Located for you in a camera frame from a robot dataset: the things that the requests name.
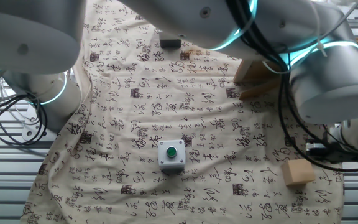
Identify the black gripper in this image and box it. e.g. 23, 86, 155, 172
305, 139, 343, 163

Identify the light wooden cube block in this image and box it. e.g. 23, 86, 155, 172
280, 158, 317, 187

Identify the grey box green button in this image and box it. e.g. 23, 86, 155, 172
157, 139, 186, 175

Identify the grey box red button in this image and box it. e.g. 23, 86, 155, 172
159, 37, 183, 49

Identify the beige calligraphy print cloth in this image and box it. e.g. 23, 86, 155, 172
19, 0, 345, 224

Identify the wooden picture frame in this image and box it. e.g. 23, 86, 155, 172
233, 58, 283, 101

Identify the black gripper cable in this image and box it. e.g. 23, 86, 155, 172
225, 0, 358, 172

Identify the black cable bundle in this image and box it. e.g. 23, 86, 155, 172
0, 93, 48, 146

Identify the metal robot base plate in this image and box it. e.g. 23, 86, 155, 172
21, 118, 48, 140

